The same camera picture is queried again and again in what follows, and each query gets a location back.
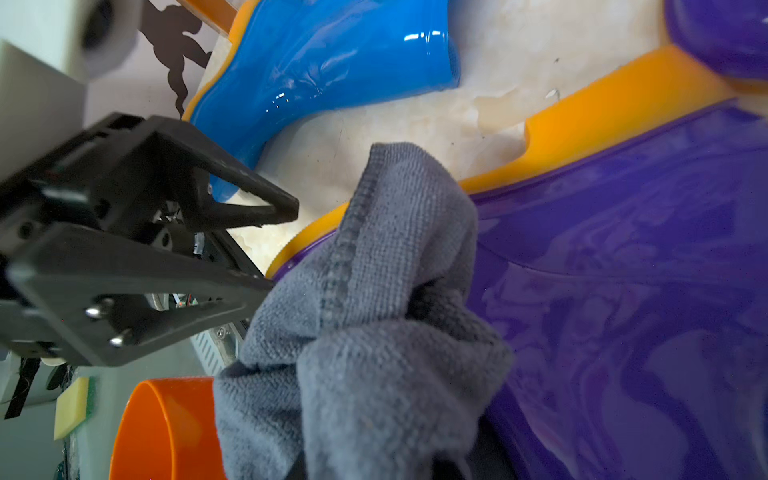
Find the white slotted cable duct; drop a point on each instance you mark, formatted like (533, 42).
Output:
(219, 347)

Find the brown bottle black cap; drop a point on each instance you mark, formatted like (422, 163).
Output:
(217, 14)

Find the grey cloth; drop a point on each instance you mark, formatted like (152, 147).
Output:
(364, 361)

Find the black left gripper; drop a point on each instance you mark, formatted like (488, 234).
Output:
(72, 198)

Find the purple boot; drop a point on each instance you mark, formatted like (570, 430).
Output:
(623, 257)
(729, 36)

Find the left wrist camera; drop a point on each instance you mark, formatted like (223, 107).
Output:
(50, 52)

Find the orange plastic bowl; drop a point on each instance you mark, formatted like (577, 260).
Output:
(168, 431)

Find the blue boot near left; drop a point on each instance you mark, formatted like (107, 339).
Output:
(292, 59)

